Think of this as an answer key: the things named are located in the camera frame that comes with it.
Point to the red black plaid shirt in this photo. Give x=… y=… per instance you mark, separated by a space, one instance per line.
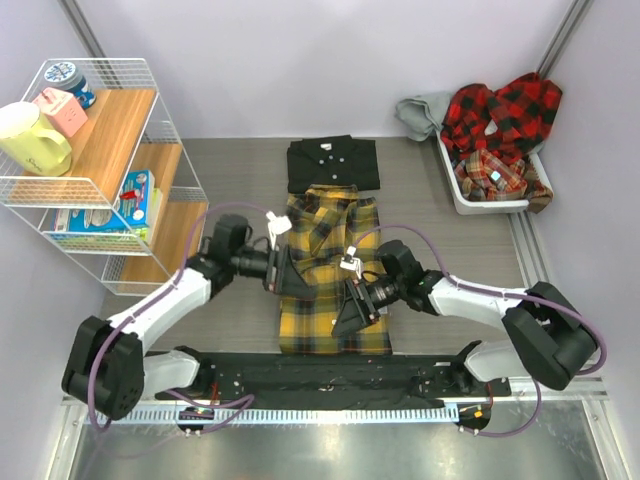
x=508 y=122

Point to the blue product box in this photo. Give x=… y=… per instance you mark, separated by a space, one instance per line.
x=130 y=209

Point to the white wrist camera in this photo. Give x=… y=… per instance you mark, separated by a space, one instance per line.
x=276 y=226
x=351 y=263

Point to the blue patterned tin can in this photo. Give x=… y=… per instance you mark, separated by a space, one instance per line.
x=66 y=76

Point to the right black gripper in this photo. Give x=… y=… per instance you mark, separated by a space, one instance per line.
x=357 y=311

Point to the white laundry basket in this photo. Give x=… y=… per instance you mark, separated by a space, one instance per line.
x=465 y=207

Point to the brown plaid shirt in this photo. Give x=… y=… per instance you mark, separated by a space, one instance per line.
x=483 y=177

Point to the yellow green pitcher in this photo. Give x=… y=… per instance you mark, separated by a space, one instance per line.
x=30 y=140

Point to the grey crumpled shirt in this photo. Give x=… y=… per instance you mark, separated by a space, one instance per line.
x=423 y=115

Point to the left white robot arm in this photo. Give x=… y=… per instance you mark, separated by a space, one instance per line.
x=109 y=367

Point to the folded black shirt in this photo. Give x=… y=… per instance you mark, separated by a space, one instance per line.
x=332 y=161

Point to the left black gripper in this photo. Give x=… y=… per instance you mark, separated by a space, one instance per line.
x=285 y=277

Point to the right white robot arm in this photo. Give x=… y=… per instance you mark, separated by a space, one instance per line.
x=544 y=339

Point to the white wire shelf rack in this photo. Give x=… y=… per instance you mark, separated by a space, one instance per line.
x=129 y=128

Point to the pink cube box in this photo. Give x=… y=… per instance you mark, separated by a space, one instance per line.
x=62 y=109

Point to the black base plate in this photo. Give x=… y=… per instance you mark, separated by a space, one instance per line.
x=337 y=381

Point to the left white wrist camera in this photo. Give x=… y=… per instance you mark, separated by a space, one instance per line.
x=276 y=226

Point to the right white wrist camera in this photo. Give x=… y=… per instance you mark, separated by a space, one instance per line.
x=351 y=263

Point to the green box on shelf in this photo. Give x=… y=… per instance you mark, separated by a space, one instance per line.
x=146 y=231

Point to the white slotted cable duct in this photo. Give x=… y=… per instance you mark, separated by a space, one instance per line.
x=186 y=415

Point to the yellow plaid long sleeve shirt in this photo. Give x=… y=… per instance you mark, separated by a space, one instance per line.
x=326 y=220

